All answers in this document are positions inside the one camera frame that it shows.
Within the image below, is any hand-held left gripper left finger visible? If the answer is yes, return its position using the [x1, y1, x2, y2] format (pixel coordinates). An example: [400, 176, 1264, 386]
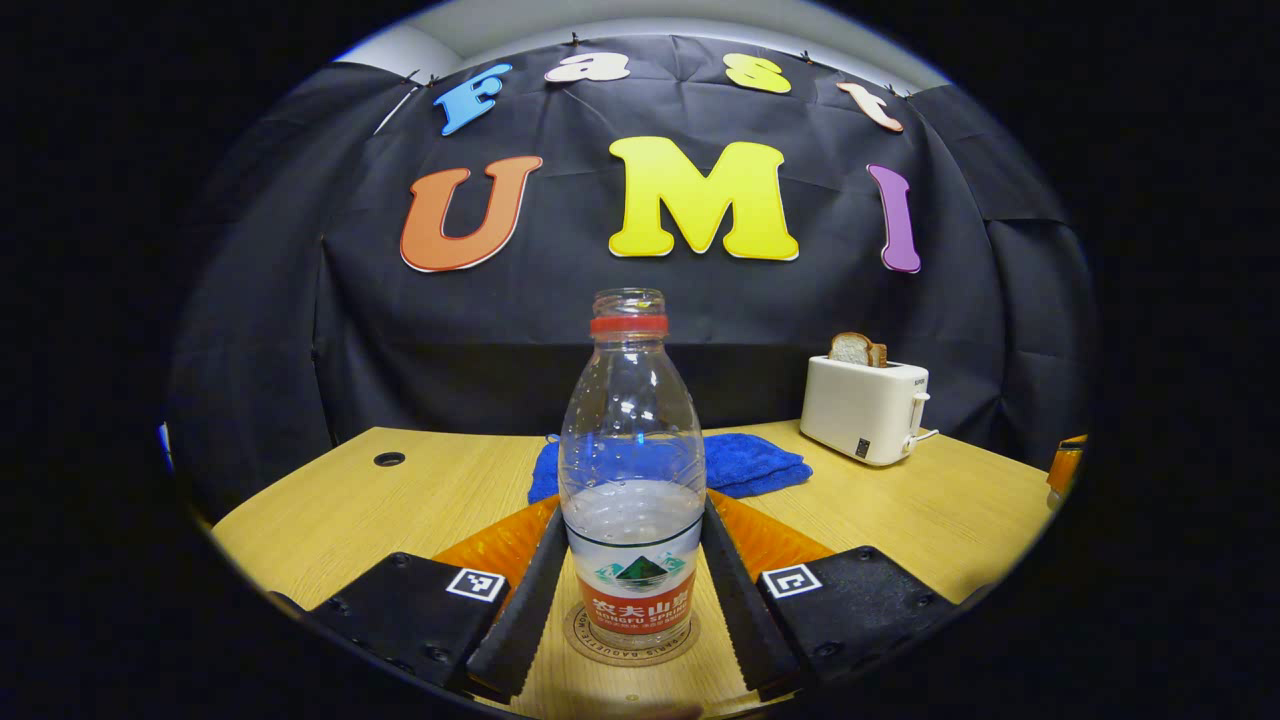
[268, 495, 571, 701]

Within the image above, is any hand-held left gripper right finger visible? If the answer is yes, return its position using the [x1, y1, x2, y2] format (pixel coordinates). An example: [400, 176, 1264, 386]
[700, 490, 996, 701]

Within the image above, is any round cork coaster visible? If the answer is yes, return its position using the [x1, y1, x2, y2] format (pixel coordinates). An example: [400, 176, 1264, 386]
[562, 600, 701, 668]

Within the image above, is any clear plastic water bottle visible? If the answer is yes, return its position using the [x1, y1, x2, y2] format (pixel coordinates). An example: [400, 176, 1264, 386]
[557, 288, 708, 649]

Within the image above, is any blue folded towel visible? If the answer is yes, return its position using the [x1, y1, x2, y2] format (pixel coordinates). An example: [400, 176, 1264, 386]
[528, 432, 813, 506]

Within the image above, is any white toaster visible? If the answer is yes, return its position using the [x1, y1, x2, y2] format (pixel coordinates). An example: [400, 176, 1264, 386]
[799, 354, 939, 467]

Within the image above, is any bread slice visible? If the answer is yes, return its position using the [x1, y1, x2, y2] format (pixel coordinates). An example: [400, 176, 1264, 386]
[828, 332, 888, 369]

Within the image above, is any black backdrop cloth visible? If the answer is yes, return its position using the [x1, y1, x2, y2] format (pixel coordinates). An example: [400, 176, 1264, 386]
[165, 35, 1096, 521]

